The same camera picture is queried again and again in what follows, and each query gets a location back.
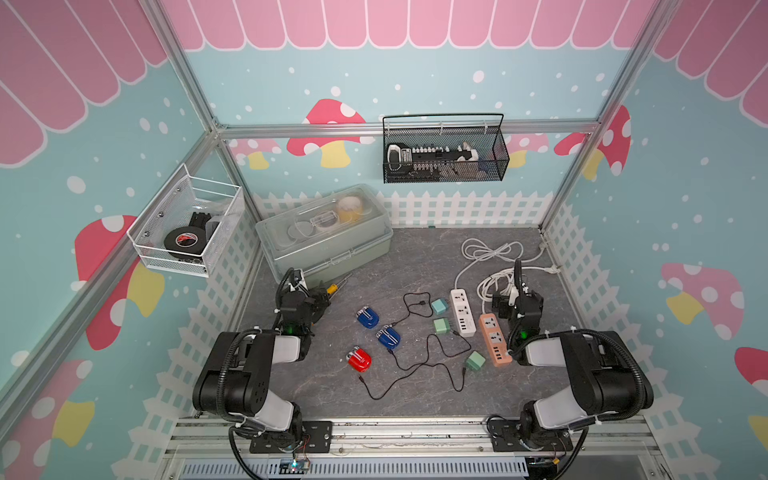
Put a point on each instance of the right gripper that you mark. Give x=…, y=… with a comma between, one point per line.
x=519, y=294

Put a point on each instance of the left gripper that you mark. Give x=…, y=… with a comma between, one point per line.
x=315, y=299

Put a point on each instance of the white power strip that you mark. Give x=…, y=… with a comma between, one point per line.
x=462, y=313

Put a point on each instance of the green charger adapter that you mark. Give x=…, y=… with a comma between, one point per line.
x=441, y=326
x=475, y=361
x=439, y=306

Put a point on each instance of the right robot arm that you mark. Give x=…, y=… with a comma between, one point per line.
x=605, y=381

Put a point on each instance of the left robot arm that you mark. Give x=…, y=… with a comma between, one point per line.
x=234, y=383

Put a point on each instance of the yellow black screwdriver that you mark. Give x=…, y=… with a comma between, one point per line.
x=336, y=285

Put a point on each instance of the orange power strip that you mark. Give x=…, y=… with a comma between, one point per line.
x=494, y=339

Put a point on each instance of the clear plastic storage box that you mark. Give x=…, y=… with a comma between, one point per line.
x=327, y=237

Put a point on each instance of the black tape roll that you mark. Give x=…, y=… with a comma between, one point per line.
x=186, y=243

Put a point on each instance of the black socket bit holder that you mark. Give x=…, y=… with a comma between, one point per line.
x=401, y=159

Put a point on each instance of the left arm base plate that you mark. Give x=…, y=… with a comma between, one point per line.
x=310, y=437

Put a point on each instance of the white wire wall basket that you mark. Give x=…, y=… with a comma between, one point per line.
x=187, y=200

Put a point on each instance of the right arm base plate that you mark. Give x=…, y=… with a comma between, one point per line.
x=512, y=435

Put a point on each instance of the black wire mesh basket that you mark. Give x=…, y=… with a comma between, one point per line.
x=481, y=131

